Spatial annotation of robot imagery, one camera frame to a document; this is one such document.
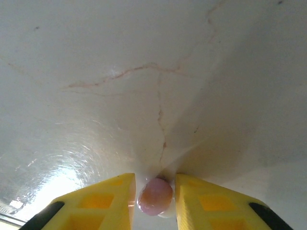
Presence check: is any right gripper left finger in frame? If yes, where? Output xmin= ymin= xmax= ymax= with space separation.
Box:
xmin=25 ymin=172 xmax=136 ymax=230

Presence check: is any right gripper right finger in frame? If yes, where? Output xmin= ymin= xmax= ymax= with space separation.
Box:
xmin=175 ymin=173 xmax=295 ymax=230

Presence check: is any pink earbud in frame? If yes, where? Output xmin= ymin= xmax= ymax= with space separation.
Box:
xmin=137 ymin=177 xmax=177 ymax=219

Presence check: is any white table cloth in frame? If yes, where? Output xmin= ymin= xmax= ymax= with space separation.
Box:
xmin=0 ymin=0 xmax=307 ymax=230

